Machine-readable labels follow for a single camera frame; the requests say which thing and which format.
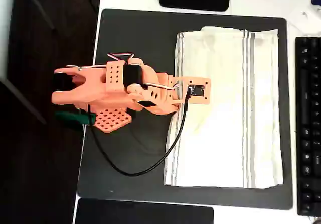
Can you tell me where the white striped towel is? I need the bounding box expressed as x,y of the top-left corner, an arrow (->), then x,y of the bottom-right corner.
163,26 -> 284,189

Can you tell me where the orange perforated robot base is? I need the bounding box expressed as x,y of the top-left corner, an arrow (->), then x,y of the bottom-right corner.
86,104 -> 133,134

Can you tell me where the large black desk mat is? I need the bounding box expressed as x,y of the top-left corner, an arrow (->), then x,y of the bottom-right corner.
76,8 -> 294,211

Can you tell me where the green table clamp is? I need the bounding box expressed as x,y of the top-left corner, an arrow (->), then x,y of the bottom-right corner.
54,110 -> 97,128

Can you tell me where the black flat pad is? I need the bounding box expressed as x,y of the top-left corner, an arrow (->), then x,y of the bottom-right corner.
72,197 -> 215,224

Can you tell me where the grey metal furniture leg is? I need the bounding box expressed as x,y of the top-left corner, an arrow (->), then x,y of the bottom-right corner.
21,0 -> 56,31
0,79 -> 48,125

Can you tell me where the black computer keyboard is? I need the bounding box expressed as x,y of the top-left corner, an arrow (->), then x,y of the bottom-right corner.
294,36 -> 321,217

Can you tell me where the white furniture panel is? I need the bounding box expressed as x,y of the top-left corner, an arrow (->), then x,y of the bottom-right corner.
0,0 -> 16,82

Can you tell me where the orange camera mount plate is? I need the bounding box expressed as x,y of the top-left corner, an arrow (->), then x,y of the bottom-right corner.
180,77 -> 211,106

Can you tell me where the black camera cable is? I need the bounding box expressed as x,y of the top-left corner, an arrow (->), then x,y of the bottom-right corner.
85,87 -> 194,177

